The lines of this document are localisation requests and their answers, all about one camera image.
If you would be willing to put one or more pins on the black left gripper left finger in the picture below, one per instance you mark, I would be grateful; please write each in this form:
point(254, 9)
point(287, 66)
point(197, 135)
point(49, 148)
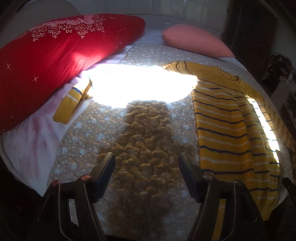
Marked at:
point(68, 211)

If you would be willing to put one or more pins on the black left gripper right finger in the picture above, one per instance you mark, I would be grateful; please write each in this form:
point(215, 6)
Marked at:
point(242, 219)

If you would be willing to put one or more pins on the yellow striped knit sweater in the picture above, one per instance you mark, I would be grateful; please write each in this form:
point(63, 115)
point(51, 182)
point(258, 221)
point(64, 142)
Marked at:
point(240, 135)

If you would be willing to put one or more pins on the white pink bed sheet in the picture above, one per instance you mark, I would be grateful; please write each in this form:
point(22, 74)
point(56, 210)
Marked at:
point(30, 149)

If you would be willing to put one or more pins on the folded yellow knit garment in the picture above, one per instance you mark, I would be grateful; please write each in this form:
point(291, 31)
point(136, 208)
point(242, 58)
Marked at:
point(68, 104)

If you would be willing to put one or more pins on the beige dotted quilt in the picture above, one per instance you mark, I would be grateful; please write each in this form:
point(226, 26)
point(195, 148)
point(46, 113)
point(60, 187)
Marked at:
point(144, 115)

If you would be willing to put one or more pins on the red embroidered pillow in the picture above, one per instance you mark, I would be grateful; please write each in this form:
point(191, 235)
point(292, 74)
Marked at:
point(49, 55)

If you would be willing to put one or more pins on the pink small pillow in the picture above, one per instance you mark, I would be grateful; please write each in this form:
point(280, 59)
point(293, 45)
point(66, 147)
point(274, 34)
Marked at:
point(194, 39)

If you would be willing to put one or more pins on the dark wooden door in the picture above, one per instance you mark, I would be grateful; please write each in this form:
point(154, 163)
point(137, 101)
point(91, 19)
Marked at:
point(249, 33)

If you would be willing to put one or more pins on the white bed headboard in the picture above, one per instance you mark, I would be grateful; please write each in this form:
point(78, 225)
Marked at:
point(33, 14)

